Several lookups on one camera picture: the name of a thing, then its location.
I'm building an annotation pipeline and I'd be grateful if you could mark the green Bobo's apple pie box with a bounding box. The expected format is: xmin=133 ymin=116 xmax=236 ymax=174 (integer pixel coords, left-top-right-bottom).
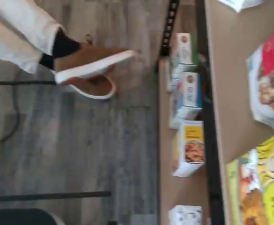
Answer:
xmin=225 ymin=130 xmax=274 ymax=225

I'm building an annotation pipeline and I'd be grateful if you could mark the small blue food box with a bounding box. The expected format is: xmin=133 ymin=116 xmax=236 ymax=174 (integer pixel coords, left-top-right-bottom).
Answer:
xmin=169 ymin=71 xmax=203 ymax=129

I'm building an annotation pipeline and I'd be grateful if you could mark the yellow white granola box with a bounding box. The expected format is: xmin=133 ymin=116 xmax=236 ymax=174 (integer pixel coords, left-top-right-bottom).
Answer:
xmin=172 ymin=120 xmax=206 ymax=178

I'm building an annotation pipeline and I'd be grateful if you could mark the black shelf beam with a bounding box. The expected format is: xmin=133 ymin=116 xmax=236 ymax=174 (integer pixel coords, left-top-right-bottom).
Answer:
xmin=194 ymin=0 xmax=227 ymax=225

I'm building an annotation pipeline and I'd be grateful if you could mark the small green food box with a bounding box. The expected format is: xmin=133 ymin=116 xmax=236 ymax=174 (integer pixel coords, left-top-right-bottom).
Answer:
xmin=166 ymin=32 xmax=198 ymax=92

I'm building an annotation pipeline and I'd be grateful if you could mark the white patterned pantry box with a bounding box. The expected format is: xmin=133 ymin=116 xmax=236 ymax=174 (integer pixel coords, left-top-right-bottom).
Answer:
xmin=168 ymin=205 xmax=203 ymax=225

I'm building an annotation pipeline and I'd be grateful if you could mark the brown shoe white sole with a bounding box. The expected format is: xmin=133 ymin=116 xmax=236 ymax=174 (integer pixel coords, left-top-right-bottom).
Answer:
xmin=67 ymin=74 xmax=117 ymax=100
xmin=54 ymin=41 xmax=137 ymax=85

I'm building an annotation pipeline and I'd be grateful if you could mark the black perforated rack upright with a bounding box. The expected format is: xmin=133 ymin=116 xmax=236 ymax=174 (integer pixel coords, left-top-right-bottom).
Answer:
xmin=159 ymin=0 xmax=181 ymax=57

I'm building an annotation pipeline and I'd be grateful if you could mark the black sock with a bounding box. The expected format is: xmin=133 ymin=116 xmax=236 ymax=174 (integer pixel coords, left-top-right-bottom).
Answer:
xmin=39 ymin=30 xmax=81 ymax=70

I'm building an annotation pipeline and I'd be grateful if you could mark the thin black metal rod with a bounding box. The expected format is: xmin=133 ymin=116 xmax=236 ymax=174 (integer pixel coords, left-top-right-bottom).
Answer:
xmin=0 ymin=190 xmax=112 ymax=203
xmin=0 ymin=80 xmax=57 ymax=86

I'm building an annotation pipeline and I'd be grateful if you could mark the red label granola bag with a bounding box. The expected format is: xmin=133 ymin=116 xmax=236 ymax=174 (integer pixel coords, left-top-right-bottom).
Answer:
xmin=246 ymin=22 xmax=274 ymax=129

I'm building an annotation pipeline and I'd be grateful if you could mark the cream trouser leg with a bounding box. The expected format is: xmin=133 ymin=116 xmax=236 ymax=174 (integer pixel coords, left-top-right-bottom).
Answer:
xmin=0 ymin=0 xmax=67 ymax=75

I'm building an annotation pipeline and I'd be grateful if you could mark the orange label granola bag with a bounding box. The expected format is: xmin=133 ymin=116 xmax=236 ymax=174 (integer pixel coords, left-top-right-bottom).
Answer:
xmin=217 ymin=0 xmax=264 ymax=13

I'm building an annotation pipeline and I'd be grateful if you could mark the dark rounded base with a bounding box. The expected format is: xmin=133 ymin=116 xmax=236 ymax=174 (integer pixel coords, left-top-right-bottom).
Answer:
xmin=0 ymin=208 xmax=63 ymax=225

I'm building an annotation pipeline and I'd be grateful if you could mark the black floor cable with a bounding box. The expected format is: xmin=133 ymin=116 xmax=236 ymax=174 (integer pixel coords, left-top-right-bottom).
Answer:
xmin=0 ymin=84 xmax=20 ymax=144

